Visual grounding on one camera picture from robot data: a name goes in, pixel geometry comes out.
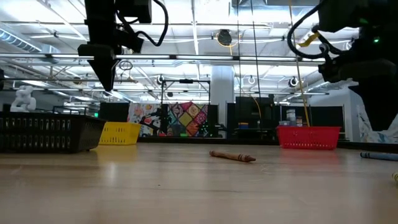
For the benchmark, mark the blue wax crayon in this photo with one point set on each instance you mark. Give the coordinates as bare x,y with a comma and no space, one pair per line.
381,156

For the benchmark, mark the black background robot arm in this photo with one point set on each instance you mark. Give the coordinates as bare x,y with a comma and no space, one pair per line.
155,119

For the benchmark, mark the red plastic basket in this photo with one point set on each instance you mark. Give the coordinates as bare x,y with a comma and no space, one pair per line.
308,138

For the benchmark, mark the black background rig frame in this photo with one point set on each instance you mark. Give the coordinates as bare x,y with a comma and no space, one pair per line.
186,81

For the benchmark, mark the colourful patchwork quilt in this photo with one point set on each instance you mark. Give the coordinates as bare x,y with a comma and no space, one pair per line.
186,119

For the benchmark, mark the long ceiling light strip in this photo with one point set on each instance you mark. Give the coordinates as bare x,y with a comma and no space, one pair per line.
186,57

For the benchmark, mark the white robot figure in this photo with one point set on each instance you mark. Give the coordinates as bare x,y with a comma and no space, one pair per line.
23,101

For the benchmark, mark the brown wax crayon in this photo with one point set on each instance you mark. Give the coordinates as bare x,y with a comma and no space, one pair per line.
232,156

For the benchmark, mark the stacked storage containers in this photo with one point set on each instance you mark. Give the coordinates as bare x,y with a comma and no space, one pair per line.
291,116

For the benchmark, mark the black partition panel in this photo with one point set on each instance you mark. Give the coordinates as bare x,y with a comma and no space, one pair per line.
248,112
326,116

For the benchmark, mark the blue storage box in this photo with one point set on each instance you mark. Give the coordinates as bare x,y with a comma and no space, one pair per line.
243,125

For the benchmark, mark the black monitor panel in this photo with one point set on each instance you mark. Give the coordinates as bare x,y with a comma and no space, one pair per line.
114,111

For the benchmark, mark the black plastic basket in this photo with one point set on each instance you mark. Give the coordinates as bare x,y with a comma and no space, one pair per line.
87,133

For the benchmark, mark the yellow plastic basket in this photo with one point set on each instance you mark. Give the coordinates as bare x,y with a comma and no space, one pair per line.
119,133

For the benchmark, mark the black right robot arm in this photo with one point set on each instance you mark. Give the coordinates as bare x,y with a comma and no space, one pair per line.
342,15

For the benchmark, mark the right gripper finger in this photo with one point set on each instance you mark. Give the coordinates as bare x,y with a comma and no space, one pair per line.
379,105

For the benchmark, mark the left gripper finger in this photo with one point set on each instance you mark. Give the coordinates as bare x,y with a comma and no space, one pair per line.
104,71
116,67

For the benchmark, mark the white square pillar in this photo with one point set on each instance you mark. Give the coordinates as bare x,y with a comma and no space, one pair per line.
222,93

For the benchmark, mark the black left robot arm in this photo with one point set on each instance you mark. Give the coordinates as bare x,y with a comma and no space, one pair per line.
101,21

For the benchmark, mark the floral print cloth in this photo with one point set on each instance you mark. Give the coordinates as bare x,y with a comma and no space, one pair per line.
136,113

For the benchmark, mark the grey ceiling duct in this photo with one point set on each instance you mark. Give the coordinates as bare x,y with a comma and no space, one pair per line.
12,37

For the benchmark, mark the leaf print cloth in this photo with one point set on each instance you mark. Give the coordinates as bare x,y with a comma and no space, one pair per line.
365,133

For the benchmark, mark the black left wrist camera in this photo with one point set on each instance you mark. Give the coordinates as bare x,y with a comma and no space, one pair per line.
136,11

